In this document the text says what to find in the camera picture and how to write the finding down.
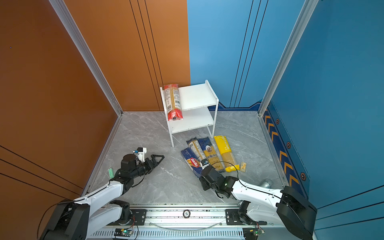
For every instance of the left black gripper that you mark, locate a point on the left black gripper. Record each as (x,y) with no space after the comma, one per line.
(155,163)

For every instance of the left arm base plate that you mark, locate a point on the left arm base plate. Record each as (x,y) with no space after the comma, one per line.
(136,217)

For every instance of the blue Barilla spaghetti bag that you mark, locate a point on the blue Barilla spaghetti bag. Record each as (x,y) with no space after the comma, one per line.
(192,161)

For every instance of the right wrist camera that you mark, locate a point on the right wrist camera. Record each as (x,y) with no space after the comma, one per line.
(204,163)

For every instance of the blue yellow spaghetti bag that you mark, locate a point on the blue yellow spaghetti bag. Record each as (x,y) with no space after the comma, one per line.
(211,154)

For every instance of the red spaghetti bag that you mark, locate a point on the red spaghetti bag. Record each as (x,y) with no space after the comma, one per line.
(173,102)

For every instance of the aluminium front rail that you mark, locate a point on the aluminium front rail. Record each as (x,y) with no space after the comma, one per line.
(207,222)

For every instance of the green connector block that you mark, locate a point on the green connector block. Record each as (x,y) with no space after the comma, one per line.
(111,173)

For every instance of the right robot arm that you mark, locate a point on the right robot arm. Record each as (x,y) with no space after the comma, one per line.
(282,207)

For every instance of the clear white-label spaghetti bag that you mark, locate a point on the clear white-label spaghetti bag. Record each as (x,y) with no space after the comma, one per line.
(194,145)

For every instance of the silver metal cylinder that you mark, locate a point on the silver metal cylinder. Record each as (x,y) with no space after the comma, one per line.
(267,184)

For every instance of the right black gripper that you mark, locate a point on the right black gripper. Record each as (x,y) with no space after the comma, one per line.
(203,183)

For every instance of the round rail knob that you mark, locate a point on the round rail knob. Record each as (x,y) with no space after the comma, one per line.
(186,214)

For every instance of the circuit board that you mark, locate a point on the circuit board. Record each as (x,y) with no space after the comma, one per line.
(123,233)
(252,233)

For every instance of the small tan tag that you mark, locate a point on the small tan tag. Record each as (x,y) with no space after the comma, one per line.
(243,167)

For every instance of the white two-tier shelf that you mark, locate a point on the white two-tier shelf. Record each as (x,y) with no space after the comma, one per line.
(199,105)

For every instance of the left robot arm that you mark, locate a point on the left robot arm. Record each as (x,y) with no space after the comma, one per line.
(80,218)

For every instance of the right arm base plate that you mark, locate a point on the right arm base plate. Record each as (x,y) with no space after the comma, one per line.
(234,217)

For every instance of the right circuit board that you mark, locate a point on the right circuit board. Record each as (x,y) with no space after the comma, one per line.
(252,233)

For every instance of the left circuit board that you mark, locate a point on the left circuit board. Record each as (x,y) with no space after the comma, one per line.
(123,233)

